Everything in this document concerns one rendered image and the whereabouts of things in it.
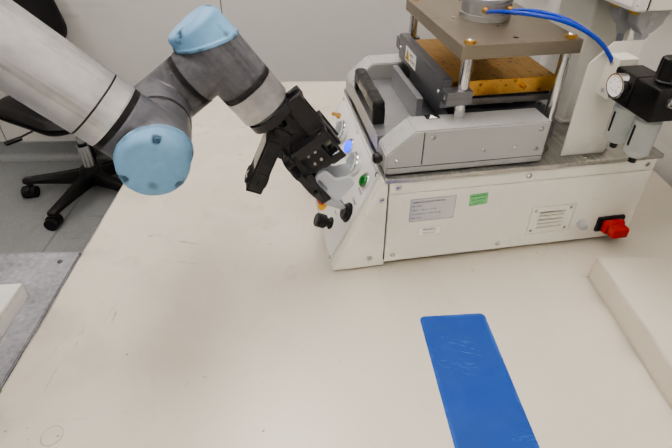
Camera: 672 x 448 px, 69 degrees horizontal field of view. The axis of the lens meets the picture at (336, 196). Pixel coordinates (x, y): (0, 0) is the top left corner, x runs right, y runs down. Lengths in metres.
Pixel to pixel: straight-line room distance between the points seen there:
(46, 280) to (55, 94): 0.47
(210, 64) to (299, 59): 1.80
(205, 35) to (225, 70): 0.05
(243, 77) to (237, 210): 0.39
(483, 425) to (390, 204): 0.32
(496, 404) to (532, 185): 0.34
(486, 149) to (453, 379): 0.33
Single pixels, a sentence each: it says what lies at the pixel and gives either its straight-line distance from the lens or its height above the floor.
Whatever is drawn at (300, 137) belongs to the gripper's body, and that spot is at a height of 0.99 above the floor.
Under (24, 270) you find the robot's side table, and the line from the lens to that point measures 0.98.
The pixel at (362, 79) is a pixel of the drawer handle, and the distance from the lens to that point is 0.85.
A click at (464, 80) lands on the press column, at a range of 0.73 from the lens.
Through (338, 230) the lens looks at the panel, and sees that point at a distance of 0.83.
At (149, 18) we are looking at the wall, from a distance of 2.48.
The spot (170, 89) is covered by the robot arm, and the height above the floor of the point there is 1.09.
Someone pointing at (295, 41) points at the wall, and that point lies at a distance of 2.39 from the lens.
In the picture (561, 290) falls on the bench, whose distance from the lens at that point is 0.87.
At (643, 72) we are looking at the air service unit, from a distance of 0.77.
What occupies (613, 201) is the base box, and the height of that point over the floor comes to 0.84.
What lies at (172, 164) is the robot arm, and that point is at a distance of 0.52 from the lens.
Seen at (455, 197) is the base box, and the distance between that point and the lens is 0.78.
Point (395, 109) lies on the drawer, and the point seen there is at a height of 0.97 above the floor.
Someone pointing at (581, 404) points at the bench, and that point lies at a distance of 0.74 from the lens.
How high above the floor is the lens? 1.32
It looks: 35 degrees down
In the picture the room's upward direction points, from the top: straight up
